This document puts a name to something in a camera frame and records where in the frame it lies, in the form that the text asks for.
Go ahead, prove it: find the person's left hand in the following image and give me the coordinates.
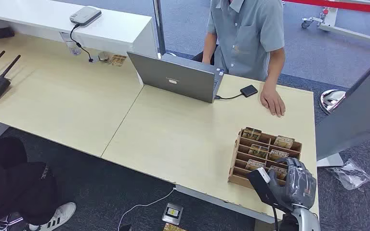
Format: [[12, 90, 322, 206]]
[[260, 83, 286, 118]]

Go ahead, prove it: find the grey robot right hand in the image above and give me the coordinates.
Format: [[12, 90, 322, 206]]
[[267, 157, 317, 210]]

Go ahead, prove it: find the wooden slotted card holder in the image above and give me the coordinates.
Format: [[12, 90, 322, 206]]
[[228, 127, 303, 189]]

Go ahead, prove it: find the person at desk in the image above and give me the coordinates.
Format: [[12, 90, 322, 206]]
[[201, 0, 286, 118]]

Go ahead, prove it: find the person in black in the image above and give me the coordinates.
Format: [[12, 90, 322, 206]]
[[0, 136, 77, 231]]

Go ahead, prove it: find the black external drive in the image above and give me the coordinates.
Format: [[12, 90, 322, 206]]
[[239, 84, 259, 98]]

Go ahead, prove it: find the grey panel foot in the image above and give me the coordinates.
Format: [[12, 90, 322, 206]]
[[316, 153, 345, 168]]

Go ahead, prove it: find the clear plastic bag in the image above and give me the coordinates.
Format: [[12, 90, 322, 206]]
[[327, 158, 370, 191]]

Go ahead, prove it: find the chrome pole base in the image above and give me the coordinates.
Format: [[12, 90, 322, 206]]
[[319, 89, 347, 116]]

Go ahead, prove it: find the grey partition panel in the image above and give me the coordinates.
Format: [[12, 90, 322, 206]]
[[315, 49, 370, 162]]

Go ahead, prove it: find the black office chair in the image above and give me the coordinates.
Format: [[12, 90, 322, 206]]
[[191, 44, 219, 66]]

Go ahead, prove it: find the grey laptop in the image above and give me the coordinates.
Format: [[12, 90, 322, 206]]
[[127, 51, 225, 104]]

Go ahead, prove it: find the red barrier bar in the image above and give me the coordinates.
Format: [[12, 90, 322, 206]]
[[284, 0, 370, 15]]

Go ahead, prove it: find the metal floor socket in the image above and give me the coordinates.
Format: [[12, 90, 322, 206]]
[[161, 203, 184, 226]]

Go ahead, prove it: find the metal pole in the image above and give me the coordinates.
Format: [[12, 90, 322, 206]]
[[152, 0, 167, 56]]

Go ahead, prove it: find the white counter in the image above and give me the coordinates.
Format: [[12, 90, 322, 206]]
[[0, 0, 159, 59]]

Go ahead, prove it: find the grey flat device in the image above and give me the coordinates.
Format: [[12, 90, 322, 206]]
[[69, 6, 103, 27]]

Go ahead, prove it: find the clear plastic cup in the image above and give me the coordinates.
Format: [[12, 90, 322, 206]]
[[60, 32, 82, 56]]

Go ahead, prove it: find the black power adapter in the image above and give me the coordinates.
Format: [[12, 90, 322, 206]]
[[0, 26, 15, 39]]

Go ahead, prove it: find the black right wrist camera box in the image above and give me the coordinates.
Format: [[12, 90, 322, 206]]
[[247, 167, 289, 213]]

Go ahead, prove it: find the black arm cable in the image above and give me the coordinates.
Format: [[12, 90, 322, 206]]
[[271, 204, 280, 231]]

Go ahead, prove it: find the black drive cable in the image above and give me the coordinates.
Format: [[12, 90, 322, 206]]
[[214, 93, 243, 101]]

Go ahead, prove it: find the white wheeled frame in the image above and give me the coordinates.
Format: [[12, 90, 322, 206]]
[[301, 6, 370, 49]]

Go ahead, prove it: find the white floor cable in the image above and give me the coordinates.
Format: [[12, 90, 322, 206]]
[[117, 188, 177, 231]]

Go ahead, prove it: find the black device cable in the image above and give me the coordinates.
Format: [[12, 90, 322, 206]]
[[69, 24, 94, 63]]

